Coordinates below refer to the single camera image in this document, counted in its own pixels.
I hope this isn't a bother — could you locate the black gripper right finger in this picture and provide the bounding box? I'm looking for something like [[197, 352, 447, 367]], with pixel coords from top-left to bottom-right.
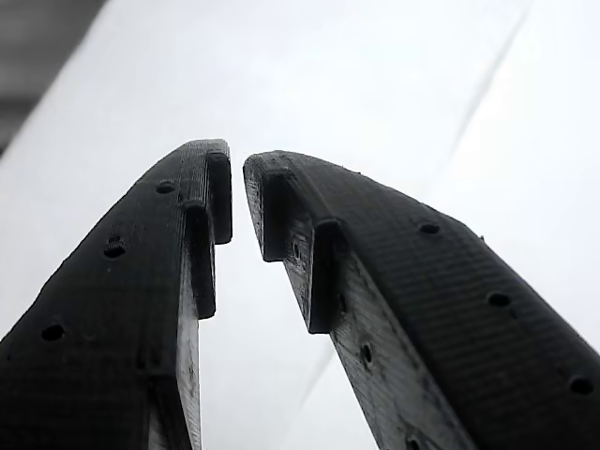
[[242, 149, 600, 450]]

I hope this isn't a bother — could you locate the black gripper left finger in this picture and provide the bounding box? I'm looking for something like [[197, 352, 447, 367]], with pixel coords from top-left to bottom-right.
[[0, 138, 234, 450]]

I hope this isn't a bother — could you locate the white table sheet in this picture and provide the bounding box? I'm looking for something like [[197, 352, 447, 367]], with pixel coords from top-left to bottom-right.
[[0, 0, 600, 450]]

